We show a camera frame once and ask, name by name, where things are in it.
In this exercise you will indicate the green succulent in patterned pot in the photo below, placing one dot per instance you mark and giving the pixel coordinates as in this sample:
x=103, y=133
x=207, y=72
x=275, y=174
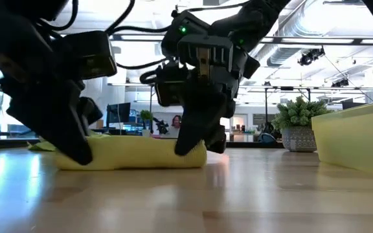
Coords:
x=298, y=139

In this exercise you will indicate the black computer monitor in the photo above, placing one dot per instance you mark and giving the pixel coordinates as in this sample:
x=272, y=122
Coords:
x=118, y=113

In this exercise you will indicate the yellow microfiber towel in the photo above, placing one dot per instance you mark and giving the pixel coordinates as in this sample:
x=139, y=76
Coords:
x=134, y=152

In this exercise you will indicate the black background robot arm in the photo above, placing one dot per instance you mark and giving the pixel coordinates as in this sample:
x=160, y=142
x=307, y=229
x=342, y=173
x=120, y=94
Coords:
x=161, y=126

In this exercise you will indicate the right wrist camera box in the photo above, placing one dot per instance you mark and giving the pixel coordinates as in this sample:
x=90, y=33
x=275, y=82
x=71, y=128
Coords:
x=170, y=87

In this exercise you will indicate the person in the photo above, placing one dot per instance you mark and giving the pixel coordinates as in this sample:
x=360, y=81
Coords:
x=176, y=124

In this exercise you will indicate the translucent yellow plastic basket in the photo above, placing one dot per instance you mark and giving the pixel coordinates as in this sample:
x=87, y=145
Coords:
x=355, y=139

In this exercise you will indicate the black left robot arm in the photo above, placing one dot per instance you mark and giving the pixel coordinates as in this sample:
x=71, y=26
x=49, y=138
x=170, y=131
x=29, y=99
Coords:
x=11, y=6

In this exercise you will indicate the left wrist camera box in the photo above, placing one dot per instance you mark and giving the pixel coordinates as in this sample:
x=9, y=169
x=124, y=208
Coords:
x=91, y=55

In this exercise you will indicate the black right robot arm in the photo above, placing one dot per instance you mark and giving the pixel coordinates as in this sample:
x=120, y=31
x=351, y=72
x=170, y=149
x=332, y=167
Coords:
x=254, y=16

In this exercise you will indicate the lime green microfiber towel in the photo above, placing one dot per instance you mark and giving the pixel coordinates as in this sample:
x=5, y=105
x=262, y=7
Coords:
x=42, y=146

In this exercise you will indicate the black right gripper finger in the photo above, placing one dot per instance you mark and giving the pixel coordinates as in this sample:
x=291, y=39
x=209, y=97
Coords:
x=199, y=119
x=217, y=140

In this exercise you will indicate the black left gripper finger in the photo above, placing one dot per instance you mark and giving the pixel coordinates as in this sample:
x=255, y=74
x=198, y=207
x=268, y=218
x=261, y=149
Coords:
x=91, y=113
x=53, y=116

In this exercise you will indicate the black aluminium table frame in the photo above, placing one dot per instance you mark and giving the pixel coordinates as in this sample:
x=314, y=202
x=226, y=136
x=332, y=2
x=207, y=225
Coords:
x=257, y=144

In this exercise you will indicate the black ceiling spotlight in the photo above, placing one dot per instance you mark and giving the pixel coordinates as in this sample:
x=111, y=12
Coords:
x=311, y=56

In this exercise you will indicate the leafy plant in white pot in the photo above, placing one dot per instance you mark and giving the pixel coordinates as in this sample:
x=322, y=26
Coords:
x=146, y=116

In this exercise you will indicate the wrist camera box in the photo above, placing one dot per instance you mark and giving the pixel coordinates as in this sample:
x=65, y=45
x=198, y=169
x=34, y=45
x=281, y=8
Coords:
x=170, y=87
x=91, y=55

